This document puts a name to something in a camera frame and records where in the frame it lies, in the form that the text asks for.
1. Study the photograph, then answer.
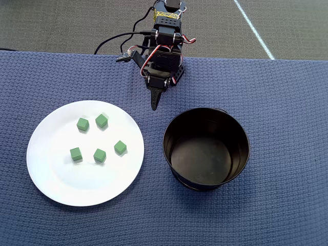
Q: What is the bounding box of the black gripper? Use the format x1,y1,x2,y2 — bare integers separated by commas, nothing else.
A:
145,46,184,112

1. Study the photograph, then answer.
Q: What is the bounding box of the green cube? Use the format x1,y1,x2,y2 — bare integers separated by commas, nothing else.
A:
95,113,109,129
76,117,90,132
93,148,107,163
113,140,128,155
69,147,83,162

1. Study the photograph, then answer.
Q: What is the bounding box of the white round plate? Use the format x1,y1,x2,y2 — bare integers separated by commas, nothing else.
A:
26,99,146,207

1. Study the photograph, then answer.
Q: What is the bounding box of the black round metal pot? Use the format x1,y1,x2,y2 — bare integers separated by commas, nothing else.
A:
162,107,251,192

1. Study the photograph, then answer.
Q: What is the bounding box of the white floor tape line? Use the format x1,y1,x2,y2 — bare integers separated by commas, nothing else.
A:
233,0,276,60

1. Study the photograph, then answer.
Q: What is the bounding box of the blue woven table cloth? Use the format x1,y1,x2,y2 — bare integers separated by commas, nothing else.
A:
0,50,328,246

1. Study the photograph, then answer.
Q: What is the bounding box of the red white servo wire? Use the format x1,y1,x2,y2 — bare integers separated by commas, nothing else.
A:
140,44,170,77
182,34,197,45

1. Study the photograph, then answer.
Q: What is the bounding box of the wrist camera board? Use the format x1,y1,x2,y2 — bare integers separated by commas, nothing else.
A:
115,50,136,63

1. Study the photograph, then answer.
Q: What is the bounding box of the black cable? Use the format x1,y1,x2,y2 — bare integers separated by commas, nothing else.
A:
119,6,156,54
93,30,156,55

